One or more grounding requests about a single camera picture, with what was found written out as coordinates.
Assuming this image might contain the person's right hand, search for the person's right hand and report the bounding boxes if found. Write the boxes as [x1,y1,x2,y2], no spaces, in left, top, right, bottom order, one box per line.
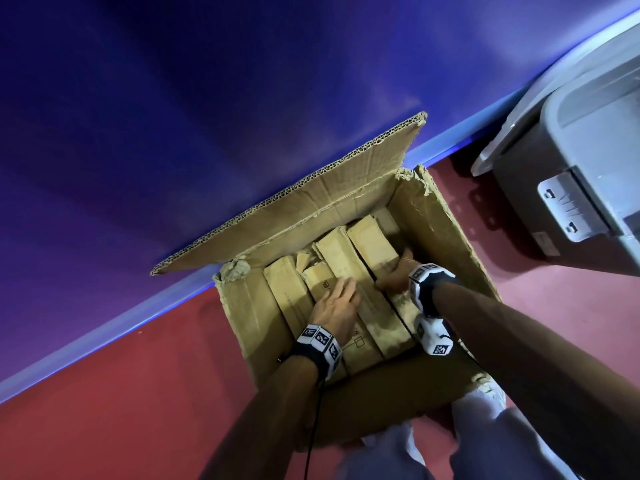
[373,247,423,295]

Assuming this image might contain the person's left hand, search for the person's left hand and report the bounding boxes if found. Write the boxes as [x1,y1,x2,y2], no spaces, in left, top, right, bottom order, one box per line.
[309,276,362,347]

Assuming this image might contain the torn long cardboard box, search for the torn long cardboard box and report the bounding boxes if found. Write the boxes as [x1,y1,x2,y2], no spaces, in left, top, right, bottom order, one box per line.
[295,249,386,378]

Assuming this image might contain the long brown cardboard box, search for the long brown cardboard box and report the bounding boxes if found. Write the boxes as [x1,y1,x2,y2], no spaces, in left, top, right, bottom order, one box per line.
[346,214,421,335]
[313,225,416,358]
[262,254,316,341]

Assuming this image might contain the large torn cardboard box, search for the large torn cardboard box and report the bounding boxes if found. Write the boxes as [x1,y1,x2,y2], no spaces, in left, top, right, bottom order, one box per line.
[149,111,507,453]

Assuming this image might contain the clear plastic storage bin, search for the clear plastic storage bin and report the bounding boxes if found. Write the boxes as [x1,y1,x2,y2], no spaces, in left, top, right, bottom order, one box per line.
[492,62,640,277]

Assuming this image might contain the person's right forearm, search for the person's right forearm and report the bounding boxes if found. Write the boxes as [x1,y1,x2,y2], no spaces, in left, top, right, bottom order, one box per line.
[432,282,640,480]

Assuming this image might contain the person's left forearm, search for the person's left forearm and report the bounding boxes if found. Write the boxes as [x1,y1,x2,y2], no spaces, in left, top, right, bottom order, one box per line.
[199,354,321,480]

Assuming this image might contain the person's right shoe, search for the person's right shoe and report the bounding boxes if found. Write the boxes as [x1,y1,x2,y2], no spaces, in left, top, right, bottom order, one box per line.
[472,374,509,421]

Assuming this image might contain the person's grey trousers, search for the person's grey trousers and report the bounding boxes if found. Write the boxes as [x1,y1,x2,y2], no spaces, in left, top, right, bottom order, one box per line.
[339,389,583,480]

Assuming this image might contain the black wristband with marker tiles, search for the black wristband with marker tiles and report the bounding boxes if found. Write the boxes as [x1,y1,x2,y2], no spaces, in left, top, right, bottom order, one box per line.
[289,323,343,383]
[408,263,461,321]

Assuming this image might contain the blue printed barrier board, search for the blue printed barrier board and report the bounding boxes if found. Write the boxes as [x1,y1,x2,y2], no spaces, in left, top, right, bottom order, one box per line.
[0,0,640,405]

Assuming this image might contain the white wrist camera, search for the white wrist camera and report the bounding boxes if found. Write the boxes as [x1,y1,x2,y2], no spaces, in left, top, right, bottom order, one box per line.
[413,314,455,357]

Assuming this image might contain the black cable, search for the black cable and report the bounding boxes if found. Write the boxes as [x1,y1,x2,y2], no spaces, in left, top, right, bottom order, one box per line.
[302,379,326,480]

